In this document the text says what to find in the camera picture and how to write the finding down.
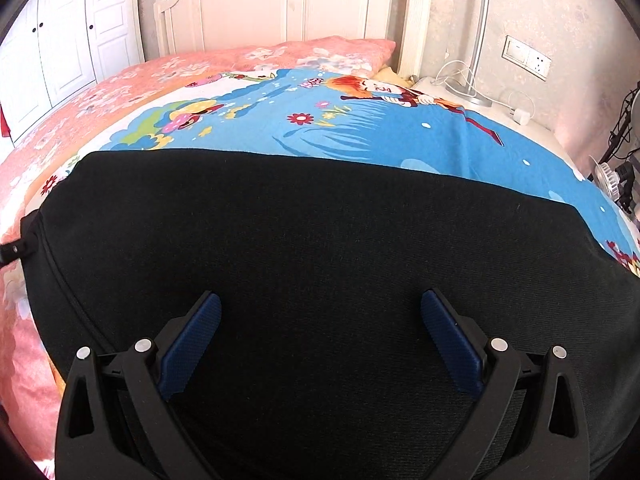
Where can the black pants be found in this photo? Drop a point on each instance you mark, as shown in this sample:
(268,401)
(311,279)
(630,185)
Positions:
(321,366)

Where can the silver desk lamp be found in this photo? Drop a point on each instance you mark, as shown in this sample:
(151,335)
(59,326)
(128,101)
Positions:
(477,50)

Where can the white charger with cable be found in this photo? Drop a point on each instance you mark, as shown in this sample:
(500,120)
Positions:
(457,77)

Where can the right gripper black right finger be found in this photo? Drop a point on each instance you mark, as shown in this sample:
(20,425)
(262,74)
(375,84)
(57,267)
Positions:
(527,420)

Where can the pink floral blanket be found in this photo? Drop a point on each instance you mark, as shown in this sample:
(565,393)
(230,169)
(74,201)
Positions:
(30,386)

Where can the white wardrobe doors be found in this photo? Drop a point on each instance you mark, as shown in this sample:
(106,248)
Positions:
(56,48)

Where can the colourful cartoon bed sheet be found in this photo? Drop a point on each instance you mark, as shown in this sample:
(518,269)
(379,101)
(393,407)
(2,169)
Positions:
(316,113)

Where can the grey wall socket plate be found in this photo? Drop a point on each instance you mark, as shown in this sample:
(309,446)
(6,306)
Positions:
(532,61)

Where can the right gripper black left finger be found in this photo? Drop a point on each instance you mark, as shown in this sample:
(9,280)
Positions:
(115,421)

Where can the white nightstand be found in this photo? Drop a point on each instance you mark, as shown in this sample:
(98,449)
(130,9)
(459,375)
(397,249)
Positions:
(501,115)

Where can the white wooden headboard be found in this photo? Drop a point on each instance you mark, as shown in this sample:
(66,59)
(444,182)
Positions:
(199,25)

